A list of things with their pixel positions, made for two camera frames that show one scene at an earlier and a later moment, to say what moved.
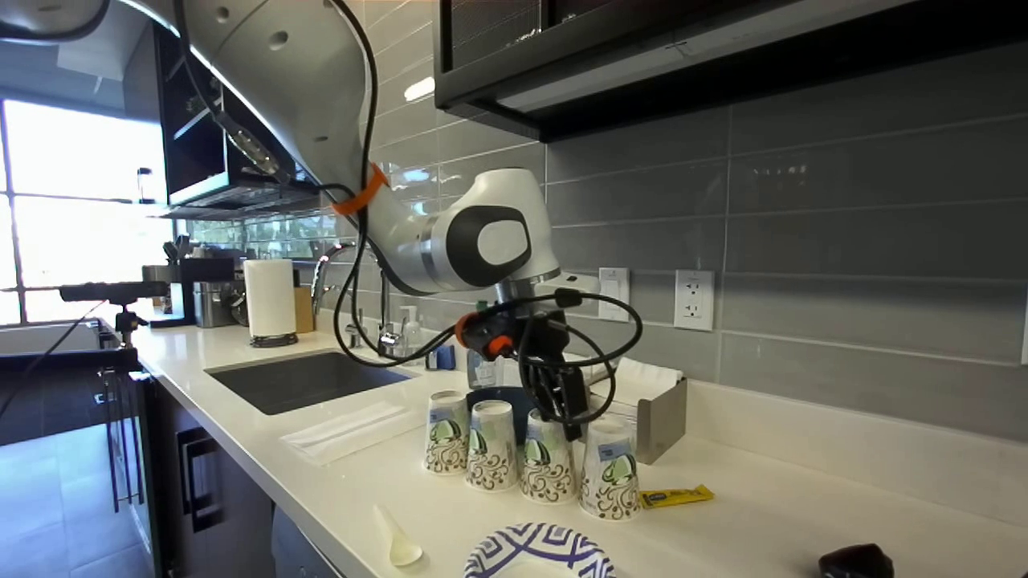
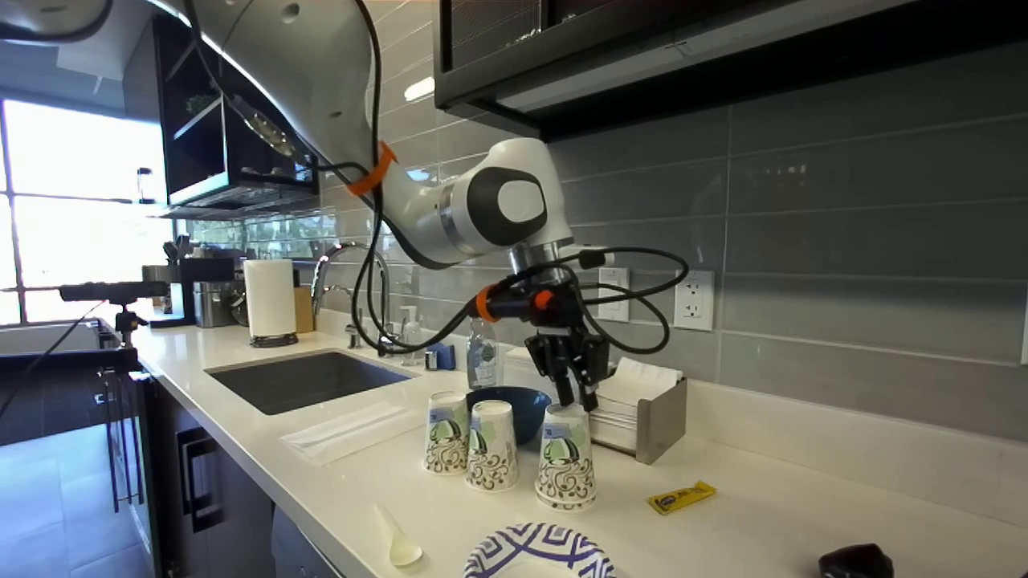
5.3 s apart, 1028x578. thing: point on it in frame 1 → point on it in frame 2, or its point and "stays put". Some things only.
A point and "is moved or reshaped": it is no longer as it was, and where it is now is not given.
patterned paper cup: (549, 460) is moved or reshaped
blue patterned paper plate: (540, 551) stays put
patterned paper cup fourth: (449, 432) stays put
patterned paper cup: (491, 443) stays put
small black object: (854, 562) stays put
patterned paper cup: (610, 470) → (562, 478)
